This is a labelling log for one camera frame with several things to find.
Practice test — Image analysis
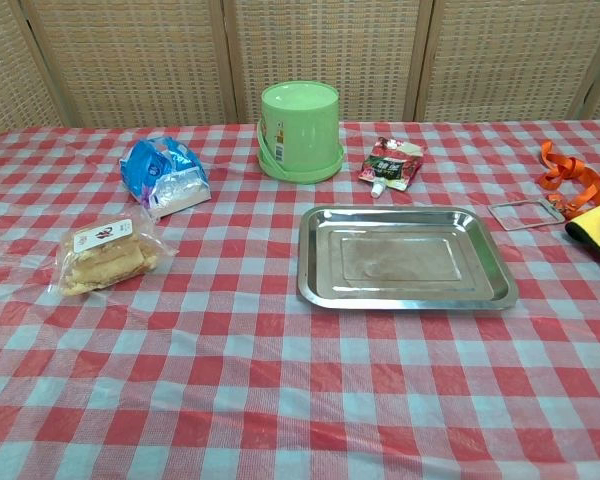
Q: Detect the bagged pastry snack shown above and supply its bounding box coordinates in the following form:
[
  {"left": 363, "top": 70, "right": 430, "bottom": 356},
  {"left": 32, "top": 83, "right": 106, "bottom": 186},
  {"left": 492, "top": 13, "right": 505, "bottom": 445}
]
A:
[{"left": 48, "top": 212, "right": 180, "bottom": 298}]

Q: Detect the stainless steel tray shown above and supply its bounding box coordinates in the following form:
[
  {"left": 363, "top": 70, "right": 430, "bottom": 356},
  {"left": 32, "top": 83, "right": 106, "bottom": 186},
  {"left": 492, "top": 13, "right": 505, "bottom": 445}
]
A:
[{"left": 296, "top": 205, "right": 519, "bottom": 311}]

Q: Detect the green plastic bucket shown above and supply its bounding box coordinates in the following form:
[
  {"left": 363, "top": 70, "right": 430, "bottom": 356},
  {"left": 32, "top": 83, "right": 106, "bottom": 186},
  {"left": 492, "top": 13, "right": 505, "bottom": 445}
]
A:
[{"left": 256, "top": 82, "right": 345, "bottom": 185}]

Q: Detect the red white checkered tablecloth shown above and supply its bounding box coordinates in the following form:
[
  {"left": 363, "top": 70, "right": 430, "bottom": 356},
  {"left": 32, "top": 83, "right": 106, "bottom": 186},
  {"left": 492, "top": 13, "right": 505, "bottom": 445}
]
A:
[{"left": 0, "top": 118, "right": 600, "bottom": 480}]

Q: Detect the red drink pouch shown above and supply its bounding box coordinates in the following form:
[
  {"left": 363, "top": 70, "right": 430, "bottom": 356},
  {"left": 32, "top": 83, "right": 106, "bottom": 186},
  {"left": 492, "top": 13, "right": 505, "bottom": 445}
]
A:
[{"left": 357, "top": 136, "right": 425, "bottom": 198}]

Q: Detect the blue snack bag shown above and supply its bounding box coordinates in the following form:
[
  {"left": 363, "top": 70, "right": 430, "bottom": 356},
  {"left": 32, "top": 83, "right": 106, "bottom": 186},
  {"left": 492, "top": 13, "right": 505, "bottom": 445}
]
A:
[{"left": 118, "top": 138, "right": 213, "bottom": 222}]

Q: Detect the woven bamboo folding screen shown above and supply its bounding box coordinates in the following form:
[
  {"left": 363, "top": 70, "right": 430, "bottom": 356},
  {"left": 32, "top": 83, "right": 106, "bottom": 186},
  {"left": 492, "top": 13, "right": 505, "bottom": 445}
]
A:
[{"left": 0, "top": 0, "right": 600, "bottom": 146}]

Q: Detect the clear badge holder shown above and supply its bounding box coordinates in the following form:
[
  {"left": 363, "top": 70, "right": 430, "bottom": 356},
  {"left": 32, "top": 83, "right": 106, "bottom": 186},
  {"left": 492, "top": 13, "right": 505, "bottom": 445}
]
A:
[{"left": 487, "top": 199, "right": 566, "bottom": 232}]

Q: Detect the orange lanyard strap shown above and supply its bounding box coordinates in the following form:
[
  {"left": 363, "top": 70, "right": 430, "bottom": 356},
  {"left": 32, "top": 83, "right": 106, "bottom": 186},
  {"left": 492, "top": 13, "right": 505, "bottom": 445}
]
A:
[{"left": 537, "top": 139, "right": 600, "bottom": 212}]

